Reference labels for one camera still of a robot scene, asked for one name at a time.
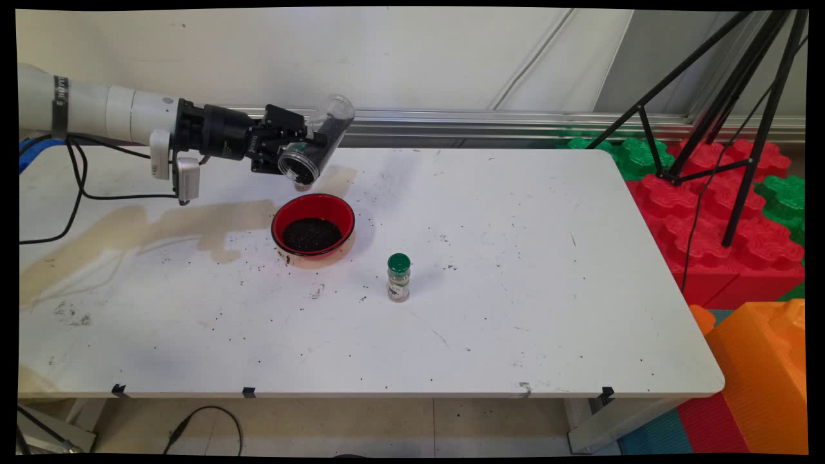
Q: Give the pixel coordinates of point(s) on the red foam building blocks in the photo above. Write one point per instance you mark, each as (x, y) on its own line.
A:
(702, 258)

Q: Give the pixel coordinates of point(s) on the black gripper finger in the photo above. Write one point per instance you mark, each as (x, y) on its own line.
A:
(265, 165)
(290, 125)

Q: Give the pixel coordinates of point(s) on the white table leg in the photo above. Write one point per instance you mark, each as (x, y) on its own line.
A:
(64, 428)
(619, 422)

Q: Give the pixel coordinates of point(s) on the green-lidded spice jar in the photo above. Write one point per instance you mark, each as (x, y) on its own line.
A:
(302, 187)
(398, 280)

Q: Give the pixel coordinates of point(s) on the aluminium rail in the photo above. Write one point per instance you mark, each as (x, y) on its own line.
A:
(515, 119)

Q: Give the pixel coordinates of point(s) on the blue foam piece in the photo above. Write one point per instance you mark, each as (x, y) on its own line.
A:
(35, 153)

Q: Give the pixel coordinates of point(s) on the clear jar with dark granules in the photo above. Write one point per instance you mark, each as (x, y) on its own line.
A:
(325, 138)

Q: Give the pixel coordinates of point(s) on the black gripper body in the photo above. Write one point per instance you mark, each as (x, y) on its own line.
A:
(222, 132)

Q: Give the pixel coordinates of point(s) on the green foam building block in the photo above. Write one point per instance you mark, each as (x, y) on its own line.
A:
(786, 200)

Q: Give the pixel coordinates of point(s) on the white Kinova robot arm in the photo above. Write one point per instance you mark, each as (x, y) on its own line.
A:
(103, 106)

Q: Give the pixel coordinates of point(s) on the teal floor mat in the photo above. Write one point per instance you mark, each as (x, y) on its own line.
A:
(654, 435)

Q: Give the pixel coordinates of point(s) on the red floor mat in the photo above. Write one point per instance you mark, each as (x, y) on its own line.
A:
(709, 425)

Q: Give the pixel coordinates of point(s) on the red green foam mat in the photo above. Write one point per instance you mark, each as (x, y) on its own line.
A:
(635, 158)

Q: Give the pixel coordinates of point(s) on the red bowl with black rim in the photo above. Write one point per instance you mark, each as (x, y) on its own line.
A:
(312, 209)

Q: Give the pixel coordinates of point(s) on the black tripod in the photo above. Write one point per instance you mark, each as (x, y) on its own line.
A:
(760, 129)

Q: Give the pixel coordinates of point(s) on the large orange foam block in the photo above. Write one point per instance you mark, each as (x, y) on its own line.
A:
(760, 380)

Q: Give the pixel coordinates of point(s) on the small orange foam block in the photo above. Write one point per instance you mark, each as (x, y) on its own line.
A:
(702, 319)

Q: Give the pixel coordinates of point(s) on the dark granules in bowl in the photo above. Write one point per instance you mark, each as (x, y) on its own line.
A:
(312, 233)

